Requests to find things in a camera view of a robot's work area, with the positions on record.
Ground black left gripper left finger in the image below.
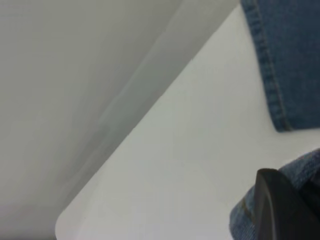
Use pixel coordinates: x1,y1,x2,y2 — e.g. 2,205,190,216
253,168,320,240

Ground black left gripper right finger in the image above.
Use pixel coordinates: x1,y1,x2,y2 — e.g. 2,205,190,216
299,179,320,224

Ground blue denim printed shorts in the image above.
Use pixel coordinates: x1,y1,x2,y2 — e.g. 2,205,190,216
229,0,320,240

